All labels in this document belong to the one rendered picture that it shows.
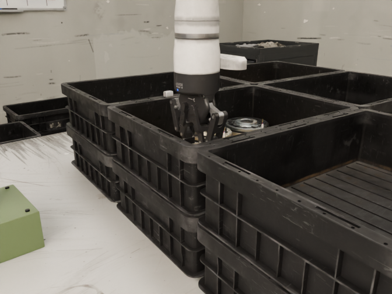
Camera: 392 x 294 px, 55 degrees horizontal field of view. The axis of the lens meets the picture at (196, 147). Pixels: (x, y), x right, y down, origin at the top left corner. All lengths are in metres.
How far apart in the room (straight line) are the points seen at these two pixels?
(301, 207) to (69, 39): 3.63
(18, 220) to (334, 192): 0.53
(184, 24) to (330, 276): 0.39
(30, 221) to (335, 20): 4.00
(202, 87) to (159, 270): 0.31
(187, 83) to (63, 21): 3.33
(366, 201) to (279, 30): 4.27
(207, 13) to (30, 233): 0.48
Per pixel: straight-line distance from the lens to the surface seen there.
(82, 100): 0.87
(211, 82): 0.59
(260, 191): 0.41
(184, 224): 0.57
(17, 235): 0.73
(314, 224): 0.37
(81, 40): 3.95
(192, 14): 0.58
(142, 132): 0.62
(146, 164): 0.66
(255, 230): 0.46
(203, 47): 0.58
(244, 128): 0.82
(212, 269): 0.56
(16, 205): 0.76
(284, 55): 2.47
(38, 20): 3.80
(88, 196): 0.91
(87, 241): 0.75
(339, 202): 0.62
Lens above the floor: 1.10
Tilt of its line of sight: 20 degrees down
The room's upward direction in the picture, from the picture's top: straight up
